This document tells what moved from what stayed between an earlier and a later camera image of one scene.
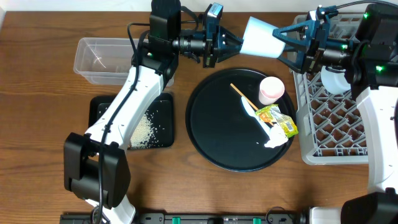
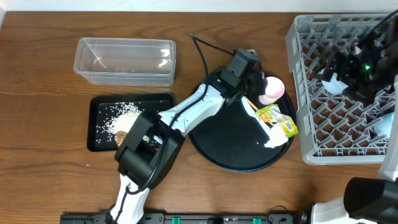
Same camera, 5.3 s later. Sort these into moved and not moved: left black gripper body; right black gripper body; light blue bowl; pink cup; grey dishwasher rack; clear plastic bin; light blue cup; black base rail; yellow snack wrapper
Moved: left black gripper body; light blue cup; right black gripper body
Not moved: grey dishwasher rack; yellow snack wrapper; black base rail; pink cup; clear plastic bin; light blue bowl
